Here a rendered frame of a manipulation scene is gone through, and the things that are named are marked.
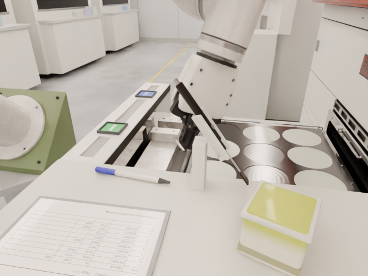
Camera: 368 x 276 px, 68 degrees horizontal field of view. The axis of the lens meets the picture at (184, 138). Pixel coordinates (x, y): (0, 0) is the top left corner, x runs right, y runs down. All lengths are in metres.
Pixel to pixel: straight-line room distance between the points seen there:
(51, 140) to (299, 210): 0.66
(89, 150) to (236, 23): 0.38
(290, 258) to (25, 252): 0.31
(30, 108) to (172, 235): 0.62
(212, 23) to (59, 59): 4.67
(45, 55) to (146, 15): 4.47
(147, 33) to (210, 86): 8.55
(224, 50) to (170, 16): 8.33
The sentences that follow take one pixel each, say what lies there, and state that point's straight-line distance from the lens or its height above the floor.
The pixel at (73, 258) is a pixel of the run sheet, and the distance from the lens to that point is 0.38.
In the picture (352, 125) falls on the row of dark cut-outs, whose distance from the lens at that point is 0.81.
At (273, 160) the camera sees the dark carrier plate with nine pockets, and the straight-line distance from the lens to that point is 0.69.
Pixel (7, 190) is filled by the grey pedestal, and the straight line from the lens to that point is 0.83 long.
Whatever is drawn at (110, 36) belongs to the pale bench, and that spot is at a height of 0.39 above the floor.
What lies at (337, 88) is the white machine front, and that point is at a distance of 0.95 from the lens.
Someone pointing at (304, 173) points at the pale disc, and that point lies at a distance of 0.66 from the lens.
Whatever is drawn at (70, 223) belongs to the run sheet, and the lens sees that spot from 0.43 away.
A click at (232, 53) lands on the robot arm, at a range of 0.47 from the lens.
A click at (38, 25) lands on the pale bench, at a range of 5.11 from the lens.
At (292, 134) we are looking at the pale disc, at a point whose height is 0.90.
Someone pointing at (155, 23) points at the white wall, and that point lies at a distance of 8.91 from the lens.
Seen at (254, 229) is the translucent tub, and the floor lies 1.02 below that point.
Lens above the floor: 1.25
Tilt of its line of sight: 27 degrees down
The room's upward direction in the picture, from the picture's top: straight up
